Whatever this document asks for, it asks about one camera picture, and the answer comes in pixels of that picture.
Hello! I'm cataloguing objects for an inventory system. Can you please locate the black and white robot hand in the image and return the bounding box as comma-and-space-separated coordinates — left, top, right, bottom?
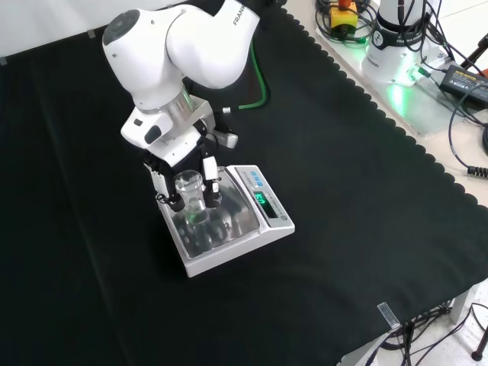
143, 124, 224, 213

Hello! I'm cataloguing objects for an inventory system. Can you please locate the clear glass beaker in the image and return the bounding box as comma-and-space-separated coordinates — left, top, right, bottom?
174, 171, 209, 226

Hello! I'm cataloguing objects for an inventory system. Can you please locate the white electronic balance steel pan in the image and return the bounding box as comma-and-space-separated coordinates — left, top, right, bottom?
158, 164, 297, 278

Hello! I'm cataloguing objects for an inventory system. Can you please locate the black bench cloth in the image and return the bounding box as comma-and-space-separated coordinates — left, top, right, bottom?
0, 0, 488, 366

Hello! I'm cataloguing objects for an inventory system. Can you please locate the yellow stop button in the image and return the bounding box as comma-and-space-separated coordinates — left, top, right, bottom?
329, 0, 359, 30

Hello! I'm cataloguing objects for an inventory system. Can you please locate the pale board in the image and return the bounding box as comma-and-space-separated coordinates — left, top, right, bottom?
314, 0, 488, 138

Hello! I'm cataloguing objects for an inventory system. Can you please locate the clear plastic cloth clip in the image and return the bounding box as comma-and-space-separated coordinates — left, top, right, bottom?
376, 302, 401, 331

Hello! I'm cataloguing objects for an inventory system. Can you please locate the black power adapter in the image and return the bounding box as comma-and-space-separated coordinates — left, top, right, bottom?
438, 63, 488, 103

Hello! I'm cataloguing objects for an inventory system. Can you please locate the black tripod leg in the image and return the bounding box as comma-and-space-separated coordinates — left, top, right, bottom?
459, 36, 488, 72

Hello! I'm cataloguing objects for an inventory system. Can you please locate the white table leg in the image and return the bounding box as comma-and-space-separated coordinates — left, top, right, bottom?
451, 291, 480, 325

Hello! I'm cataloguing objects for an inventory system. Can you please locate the black stand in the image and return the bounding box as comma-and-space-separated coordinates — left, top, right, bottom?
470, 304, 488, 361

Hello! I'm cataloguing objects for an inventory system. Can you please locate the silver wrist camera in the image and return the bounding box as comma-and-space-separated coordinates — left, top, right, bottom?
211, 129, 240, 149

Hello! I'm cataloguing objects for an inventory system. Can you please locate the green cable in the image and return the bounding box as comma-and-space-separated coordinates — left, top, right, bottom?
236, 37, 271, 111

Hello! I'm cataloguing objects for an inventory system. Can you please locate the black adapter cable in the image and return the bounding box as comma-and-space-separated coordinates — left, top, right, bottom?
448, 95, 488, 177

